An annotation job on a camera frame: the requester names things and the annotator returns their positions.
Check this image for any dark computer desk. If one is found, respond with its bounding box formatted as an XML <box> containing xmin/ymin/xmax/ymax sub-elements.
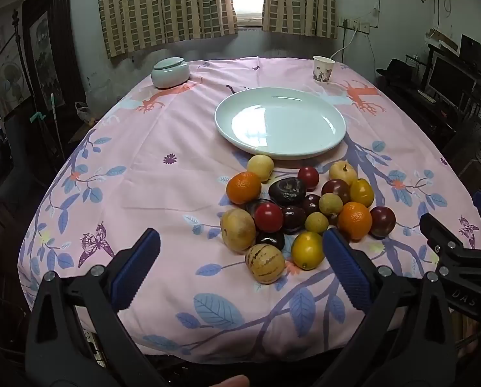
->
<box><xmin>386</xmin><ymin>76</ymin><xmax>481</xmax><ymax>150</ymax></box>

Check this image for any striped pepino melon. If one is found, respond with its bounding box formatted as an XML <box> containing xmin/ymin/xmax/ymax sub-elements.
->
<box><xmin>245</xmin><ymin>244</ymin><xmax>286</xmax><ymax>285</ymax></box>

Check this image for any printed paper cup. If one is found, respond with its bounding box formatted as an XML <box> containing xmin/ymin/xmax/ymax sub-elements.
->
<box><xmin>313</xmin><ymin>55</ymin><xmax>336</xmax><ymax>85</ymax></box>

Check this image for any pale yellow round pear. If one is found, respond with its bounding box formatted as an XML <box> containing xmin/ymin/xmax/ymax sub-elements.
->
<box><xmin>247</xmin><ymin>154</ymin><xmax>274</xmax><ymax>182</ymax></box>

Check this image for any person's left hand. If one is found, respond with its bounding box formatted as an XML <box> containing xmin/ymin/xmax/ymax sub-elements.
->
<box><xmin>207</xmin><ymin>374</ymin><xmax>250</xmax><ymax>387</ymax></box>

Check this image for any tan spotted round fruit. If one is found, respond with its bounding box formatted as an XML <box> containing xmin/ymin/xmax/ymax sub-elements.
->
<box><xmin>220</xmin><ymin>208</ymin><xmax>256</xmax><ymax>252</ymax></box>

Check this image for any white handled mop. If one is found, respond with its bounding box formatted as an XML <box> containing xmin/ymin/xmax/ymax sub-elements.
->
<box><xmin>49</xmin><ymin>93</ymin><xmax>65</xmax><ymax>158</ymax></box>

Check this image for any wide checked curtain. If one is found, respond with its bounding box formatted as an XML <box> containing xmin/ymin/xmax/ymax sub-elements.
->
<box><xmin>96</xmin><ymin>0</ymin><xmax>239</xmax><ymax>59</ymax></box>

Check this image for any yellow orange tomato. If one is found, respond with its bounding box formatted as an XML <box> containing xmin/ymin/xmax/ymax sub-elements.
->
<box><xmin>349</xmin><ymin>178</ymin><xmax>375</xmax><ymax>207</ymax></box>

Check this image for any small dark plum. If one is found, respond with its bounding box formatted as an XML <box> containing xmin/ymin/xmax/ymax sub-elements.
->
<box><xmin>303</xmin><ymin>193</ymin><xmax>322</xmax><ymax>215</ymax></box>

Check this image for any pale yellow stemmed pear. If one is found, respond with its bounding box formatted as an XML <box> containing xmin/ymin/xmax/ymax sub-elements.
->
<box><xmin>329</xmin><ymin>160</ymin><xmax>359</xmax><ymax>186</ymax></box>

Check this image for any pink printed tablecloth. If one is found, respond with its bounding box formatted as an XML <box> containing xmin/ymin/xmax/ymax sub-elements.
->
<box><xmin>18</xmin><ymin>57</ymin><xmax>481</xmax><ymax>365</ymax></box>

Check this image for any white wall power strip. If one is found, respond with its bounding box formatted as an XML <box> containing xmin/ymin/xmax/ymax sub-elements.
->
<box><xmin>342</xmin><ymin>18</ymin><xmax>371</xmax><ymax>34</ymax></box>

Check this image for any white power cable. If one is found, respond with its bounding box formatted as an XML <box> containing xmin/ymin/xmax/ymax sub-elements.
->
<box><xmin>329</xmin><ymin>28</ymin><xmax>358</xmax><ymax>60</ymax></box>

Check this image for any large dark water chestnut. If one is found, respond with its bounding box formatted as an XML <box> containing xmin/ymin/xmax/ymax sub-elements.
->
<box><xmin>268</xmin><ymin>178</ymin><xmax>307</xmax><ymax>206</ymax></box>

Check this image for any orange mandarin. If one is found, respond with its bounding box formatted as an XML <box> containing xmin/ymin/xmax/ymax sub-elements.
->
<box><xmin>226</xmin><ymin>172</ymin><xmax>262</xmax><ymax>205</ymax></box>
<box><xmin>337</xmin><ymin>202</ymin><xmax>373</xmax><ymax>240</ymax></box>

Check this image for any computer monitor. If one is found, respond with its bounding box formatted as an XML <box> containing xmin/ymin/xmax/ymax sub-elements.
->
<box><xmin>428</xmin><ymin>54</ymin><xmax>477</xmax><ymax>99</ymax></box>

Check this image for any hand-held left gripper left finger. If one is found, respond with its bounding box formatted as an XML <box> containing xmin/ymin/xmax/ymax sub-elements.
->
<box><xmin>25</xmin><ymin>228</ymin><xmax>168</xmax><ymax>387</ymax></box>

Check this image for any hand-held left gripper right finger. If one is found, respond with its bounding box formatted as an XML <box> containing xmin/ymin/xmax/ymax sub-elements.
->
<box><xmin>323</xmin><ymin>228</ymin><xmax>461</xmax><ymax>387</ymax></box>

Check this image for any pale green lidded jar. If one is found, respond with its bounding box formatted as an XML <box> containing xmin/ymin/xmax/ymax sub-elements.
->
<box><xmin>151</xmin><ymin>57</ymin><xmax>190</xmax><ymax>88</ymax></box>

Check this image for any red tomato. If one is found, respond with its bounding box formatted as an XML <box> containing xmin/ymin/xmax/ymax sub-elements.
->
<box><xmin>254</xmin><ymin>202</ymin><xmax>284</xmax><ymax>233</ymax></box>

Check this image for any narrow checked curtain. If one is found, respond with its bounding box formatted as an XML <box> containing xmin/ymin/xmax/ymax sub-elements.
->
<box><xmin>262</xmin><ymin>0</ymin><xmax>338</xmax><ymax>40</ymax></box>

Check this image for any wall poster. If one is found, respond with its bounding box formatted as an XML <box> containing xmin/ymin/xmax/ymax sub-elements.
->
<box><xmin>28</xmin><ymin>12</ymin><xmax>65</xmax><ymax>109</ymax></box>
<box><xmin>0</xmin><ymin>28</ymin><xmax>31</xmax><ymax>114</ymax></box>

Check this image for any large white plate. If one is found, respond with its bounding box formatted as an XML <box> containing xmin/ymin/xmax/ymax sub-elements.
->
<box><xmin>214</xmin><ymin>86</ymin><xmax>346</xmax><ymax>160</ymax></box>

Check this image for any black hat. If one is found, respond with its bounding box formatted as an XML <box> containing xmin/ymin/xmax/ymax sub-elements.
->
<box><xmin>375</xmin><ymin>58</ymin><xmax>416</xmax><ymax>85</ymax></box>

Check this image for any black speaker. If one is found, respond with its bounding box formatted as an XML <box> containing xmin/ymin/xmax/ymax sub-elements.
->
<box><xmin>460</xmin><ymin>34</ymin><xmax>481</xmax><ymax>75</ymax></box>

